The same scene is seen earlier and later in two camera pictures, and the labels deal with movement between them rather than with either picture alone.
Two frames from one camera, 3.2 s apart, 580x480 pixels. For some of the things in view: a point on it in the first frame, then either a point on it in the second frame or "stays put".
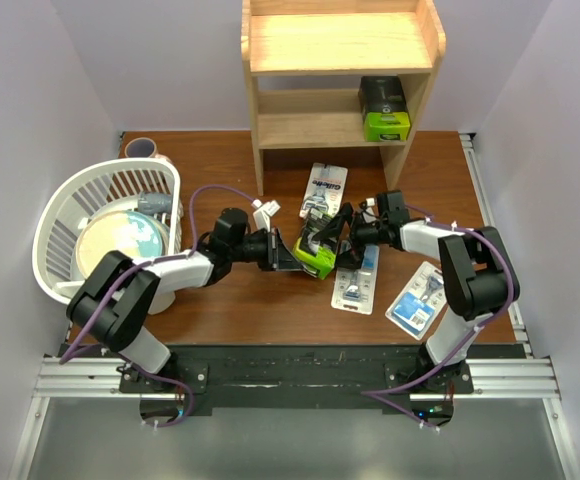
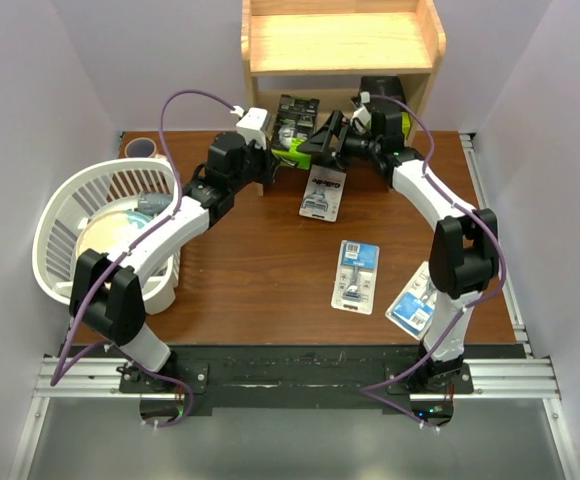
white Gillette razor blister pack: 325,191 stays put
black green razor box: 320,254 -> 295,122
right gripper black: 335,228 -> 320,143
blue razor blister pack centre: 354,288 stays put
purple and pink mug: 142,147 stays put
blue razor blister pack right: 419,301 stays put
